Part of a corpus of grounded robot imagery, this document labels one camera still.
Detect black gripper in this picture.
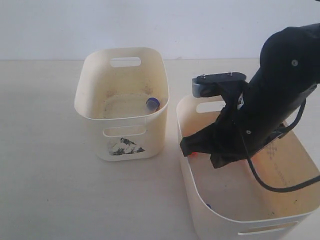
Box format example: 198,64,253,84
179,107,288,170

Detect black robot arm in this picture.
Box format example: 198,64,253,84
180,23,320,168

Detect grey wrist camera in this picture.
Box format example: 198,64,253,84
191,72,247,98

